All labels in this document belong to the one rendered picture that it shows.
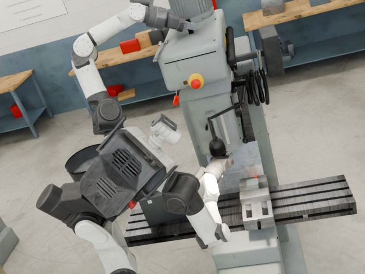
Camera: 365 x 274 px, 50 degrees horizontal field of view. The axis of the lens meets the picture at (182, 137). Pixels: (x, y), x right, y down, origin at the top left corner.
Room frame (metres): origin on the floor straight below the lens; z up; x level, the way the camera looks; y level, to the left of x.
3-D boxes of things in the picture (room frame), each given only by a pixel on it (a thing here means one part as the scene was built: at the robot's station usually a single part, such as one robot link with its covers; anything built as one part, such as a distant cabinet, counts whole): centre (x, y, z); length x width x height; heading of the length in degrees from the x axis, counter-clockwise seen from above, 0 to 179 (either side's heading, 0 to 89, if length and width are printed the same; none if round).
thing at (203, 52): (1.71, -0.18, 1.81); 0.47 x 0.26 x 0.16; 166
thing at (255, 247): (1.70, -0.18, 0.77); 0.50 x 0.35 x 0.12; 166
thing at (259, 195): (1.62, -0.26, 1.00); 0.15 x 0.06 x 0.04; 77
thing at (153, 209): (1.81, 0.22, 1.01); 0.22 x 0.12 x 0.20; 84
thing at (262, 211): (1.64, -0.27, 0.96); 0.35 x 0.15 x 0.11; 167
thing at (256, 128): (2.30, -0.33, 0.78); 0.50 x 0.47 x 1.56; 166
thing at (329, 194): (1.70, -0.14, 0.87); 1.24 x 0.23 x 0.08; 76
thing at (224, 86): (1.74, -0.19, 1.68); 0.34 x 0.24 x 0.10; 166
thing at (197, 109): (1.70, -0.18, 1.47); 0.21 x 0.19 x 0.32; 76
